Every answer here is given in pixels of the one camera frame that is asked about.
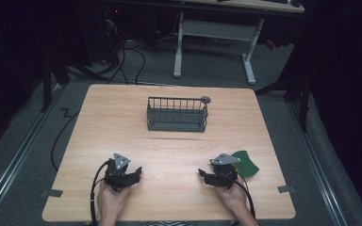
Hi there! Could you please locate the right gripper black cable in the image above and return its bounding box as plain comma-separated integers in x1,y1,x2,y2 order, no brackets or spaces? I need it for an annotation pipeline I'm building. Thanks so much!
232,175,257,220

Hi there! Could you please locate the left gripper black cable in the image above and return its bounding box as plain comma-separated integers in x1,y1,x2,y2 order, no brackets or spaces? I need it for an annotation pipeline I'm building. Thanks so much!
90,159,111,226

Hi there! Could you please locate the grey tape piece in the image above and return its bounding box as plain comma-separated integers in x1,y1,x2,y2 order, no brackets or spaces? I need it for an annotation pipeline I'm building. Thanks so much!
276,185,297,194
40,188,64,199

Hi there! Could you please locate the green scouring pad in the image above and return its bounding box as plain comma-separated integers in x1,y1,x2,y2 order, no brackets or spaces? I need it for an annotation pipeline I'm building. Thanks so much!
231,150,261,180

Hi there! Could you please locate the white desk frame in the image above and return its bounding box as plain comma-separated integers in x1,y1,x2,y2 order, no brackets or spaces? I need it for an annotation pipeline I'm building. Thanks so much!
173,0,305,87

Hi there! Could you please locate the metal floor rail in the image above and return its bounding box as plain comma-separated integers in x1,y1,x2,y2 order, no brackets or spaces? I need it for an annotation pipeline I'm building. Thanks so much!
0,84,64,220
287,100,350,226

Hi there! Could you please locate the person's left hand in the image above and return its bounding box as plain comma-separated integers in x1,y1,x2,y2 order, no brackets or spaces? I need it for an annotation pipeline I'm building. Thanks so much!
96,180,134,222

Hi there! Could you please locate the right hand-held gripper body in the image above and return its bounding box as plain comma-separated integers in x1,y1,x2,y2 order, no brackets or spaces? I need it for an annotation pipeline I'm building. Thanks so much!
208,153,243,190

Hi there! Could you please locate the person's patterned clothing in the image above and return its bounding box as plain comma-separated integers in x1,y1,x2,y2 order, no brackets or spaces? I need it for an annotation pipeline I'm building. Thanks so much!
142,220,193,226

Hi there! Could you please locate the person's right hand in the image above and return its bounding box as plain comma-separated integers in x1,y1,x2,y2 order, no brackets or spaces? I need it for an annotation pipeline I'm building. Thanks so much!
214,176,250,217

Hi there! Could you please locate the dark wire basket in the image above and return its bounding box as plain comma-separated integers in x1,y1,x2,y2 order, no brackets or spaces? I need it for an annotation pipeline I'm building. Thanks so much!
146,95,212,133

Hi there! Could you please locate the black floor cable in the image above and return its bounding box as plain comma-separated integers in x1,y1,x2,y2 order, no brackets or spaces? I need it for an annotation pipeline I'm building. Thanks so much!
50,107,81,172

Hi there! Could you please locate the bundle of black cables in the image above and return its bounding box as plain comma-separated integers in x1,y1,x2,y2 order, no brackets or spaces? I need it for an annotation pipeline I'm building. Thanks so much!
93,18,147,87

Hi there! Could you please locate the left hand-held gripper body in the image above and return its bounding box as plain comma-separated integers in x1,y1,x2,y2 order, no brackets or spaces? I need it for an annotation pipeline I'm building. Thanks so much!
103,153,132,193

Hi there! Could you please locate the black stand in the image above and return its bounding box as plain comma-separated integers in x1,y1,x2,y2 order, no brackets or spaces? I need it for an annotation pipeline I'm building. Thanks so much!
40,53,72,113
254,72,314,134

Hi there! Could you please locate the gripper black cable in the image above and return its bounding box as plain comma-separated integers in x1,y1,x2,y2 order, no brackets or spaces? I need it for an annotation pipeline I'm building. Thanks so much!
232,175,257,220
90,159,111,226

